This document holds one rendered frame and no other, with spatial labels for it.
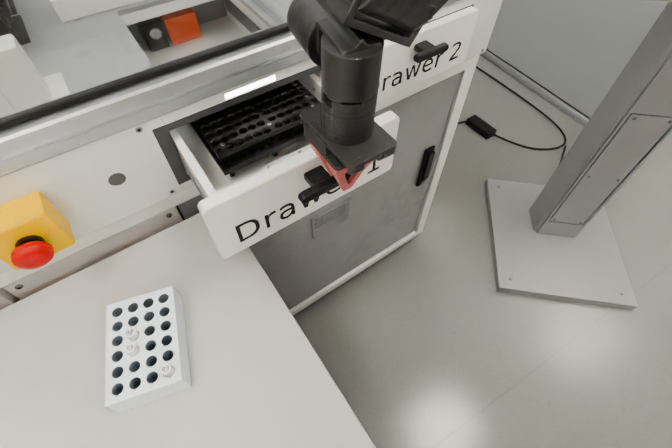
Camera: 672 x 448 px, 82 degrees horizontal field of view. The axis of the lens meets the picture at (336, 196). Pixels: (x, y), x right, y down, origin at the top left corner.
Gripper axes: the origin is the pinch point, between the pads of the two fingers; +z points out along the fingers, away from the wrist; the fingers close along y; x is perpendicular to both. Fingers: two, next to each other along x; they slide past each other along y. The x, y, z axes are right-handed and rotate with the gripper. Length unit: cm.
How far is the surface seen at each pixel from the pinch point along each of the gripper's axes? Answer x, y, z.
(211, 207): 16.2, 3.1, -2.8
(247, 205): 12.2, 3.0, -0.4
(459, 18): -37.7, 17.5, -3.5
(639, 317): -94, -45, 87
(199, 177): 15.2, 11.3, 0.6
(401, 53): -24.4, 17.5, -0.9
